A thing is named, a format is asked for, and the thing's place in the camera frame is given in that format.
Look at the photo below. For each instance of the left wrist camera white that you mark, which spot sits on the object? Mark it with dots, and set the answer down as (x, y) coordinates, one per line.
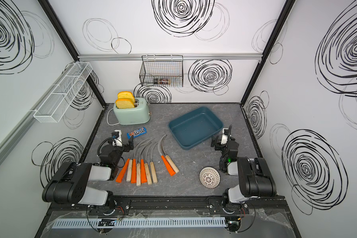
(117, 136)

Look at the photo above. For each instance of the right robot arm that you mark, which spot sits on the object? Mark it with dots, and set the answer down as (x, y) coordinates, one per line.
(254, 177)

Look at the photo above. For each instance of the white round strainer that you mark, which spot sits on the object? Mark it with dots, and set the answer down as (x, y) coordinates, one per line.
(209, 177)

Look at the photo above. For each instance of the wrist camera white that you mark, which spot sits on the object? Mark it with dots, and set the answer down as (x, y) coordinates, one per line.
(117, 136)
(225, 136)

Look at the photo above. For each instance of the rear toast slice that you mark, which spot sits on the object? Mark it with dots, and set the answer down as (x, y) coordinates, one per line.
(126, 95)

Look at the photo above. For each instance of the jar in wire basket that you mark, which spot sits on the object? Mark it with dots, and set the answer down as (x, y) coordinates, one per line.
(161, 81)

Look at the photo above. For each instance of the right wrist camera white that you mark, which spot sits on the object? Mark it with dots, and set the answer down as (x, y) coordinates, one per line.
(225, 136)

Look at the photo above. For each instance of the black wire wall basket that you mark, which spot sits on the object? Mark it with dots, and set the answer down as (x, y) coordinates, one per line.
(161, 66)

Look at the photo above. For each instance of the orange handled sickle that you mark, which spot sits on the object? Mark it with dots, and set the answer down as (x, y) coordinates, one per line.
(162, 155)

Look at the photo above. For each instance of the front toast slice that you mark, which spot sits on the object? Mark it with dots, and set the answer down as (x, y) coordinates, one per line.
(125, 104)

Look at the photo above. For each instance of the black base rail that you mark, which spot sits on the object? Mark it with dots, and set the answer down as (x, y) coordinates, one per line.
(125, 205)

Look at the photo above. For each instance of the grey slotted cable duct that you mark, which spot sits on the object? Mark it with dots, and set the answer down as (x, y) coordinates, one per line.
(106, 223)

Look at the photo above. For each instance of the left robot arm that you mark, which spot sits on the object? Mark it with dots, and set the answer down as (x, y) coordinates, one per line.
(69, 184)

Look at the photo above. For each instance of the mint green toaster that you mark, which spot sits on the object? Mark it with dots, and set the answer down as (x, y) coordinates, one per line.
(138, 115)

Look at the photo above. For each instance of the wooden handled sickle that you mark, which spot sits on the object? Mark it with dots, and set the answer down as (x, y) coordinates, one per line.
(169, 160)

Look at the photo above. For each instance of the orange sickle far left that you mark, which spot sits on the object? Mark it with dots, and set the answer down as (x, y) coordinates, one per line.
(122, 172)

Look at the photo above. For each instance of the blue candy packet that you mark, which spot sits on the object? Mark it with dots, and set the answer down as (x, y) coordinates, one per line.
(136, 133)

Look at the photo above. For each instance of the toast slice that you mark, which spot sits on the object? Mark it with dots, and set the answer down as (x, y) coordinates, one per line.
(125, 104)
(126, 95)

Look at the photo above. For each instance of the teal plastic storage box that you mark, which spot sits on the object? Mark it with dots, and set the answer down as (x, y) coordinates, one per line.
(195, 127)

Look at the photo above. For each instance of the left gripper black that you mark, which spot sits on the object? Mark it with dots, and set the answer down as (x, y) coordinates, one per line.
(130, 145)

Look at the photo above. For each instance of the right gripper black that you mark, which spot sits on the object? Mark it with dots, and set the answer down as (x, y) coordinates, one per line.
(214, 142)

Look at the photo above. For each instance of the white wire wall shelf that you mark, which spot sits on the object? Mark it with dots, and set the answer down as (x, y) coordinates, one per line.
(71, 91)

